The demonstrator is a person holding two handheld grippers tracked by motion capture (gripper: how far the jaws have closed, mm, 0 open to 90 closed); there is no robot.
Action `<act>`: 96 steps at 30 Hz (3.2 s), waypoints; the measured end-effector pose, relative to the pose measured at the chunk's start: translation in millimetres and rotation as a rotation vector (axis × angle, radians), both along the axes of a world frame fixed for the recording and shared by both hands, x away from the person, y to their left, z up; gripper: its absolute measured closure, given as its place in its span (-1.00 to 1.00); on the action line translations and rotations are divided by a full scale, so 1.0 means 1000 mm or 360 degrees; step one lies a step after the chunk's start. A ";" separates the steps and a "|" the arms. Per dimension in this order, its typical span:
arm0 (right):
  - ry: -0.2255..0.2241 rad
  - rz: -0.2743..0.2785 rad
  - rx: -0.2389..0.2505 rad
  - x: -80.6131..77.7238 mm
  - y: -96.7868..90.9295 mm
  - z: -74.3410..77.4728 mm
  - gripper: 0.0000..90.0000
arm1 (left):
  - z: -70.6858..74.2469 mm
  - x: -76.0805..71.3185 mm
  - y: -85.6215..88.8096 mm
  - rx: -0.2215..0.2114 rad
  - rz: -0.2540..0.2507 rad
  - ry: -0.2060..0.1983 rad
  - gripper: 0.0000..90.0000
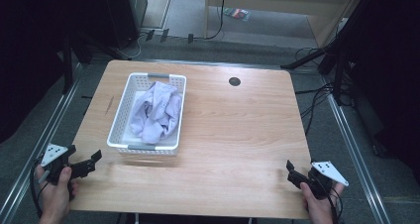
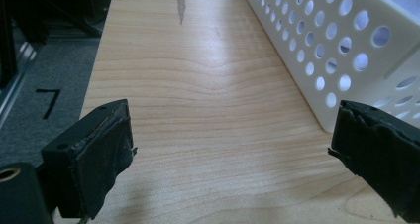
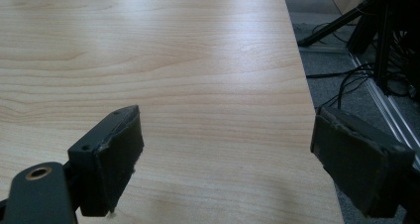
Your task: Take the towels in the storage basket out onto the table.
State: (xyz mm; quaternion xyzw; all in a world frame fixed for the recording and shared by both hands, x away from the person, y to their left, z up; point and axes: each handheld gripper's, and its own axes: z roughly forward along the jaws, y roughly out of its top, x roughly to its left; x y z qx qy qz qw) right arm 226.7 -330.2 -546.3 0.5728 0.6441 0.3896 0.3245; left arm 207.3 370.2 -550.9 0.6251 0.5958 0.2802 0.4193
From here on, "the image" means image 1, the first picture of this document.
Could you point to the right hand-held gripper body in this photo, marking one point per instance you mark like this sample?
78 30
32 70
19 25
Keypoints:
325 177

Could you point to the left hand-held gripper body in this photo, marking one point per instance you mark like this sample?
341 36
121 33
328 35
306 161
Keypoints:
56 158

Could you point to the white plastic basket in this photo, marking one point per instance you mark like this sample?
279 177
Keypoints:
122 131

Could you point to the lavender cloth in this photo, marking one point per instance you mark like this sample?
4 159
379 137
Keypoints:
155 113

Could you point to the person's right hand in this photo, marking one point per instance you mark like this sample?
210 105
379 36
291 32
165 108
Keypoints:
318 207

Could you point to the person's left hand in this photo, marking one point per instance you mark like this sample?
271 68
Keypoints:
56 197

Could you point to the black stand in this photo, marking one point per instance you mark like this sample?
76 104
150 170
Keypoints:
333 52

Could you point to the dark cabinet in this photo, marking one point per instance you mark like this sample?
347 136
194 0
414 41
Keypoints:
112 12

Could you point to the colourful packet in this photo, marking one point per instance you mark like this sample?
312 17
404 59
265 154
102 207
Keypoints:
237 14

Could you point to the aluminium floor rail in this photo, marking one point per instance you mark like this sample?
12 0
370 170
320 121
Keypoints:
356 151
36 141

